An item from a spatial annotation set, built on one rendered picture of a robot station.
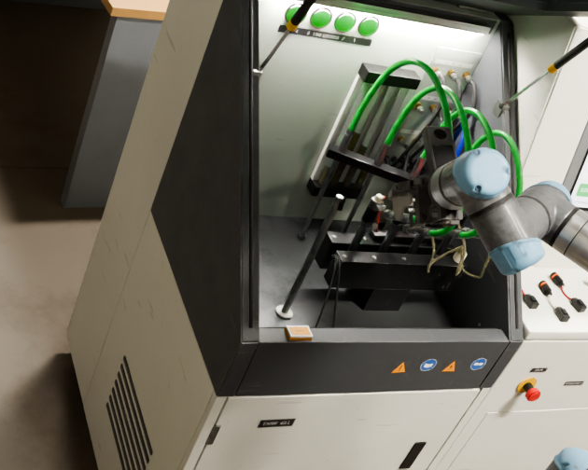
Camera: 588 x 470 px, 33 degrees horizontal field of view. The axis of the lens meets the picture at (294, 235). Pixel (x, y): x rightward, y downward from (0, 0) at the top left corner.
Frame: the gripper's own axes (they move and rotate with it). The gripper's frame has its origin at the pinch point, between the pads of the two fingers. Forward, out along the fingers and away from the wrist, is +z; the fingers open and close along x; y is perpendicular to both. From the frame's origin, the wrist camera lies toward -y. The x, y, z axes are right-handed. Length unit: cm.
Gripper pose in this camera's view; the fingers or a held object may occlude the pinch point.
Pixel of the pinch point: (413, 194)
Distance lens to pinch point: 180.1
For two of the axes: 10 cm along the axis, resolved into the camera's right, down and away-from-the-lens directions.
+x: 9.8, 0.1, 1.9
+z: -1.9, 1.2, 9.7
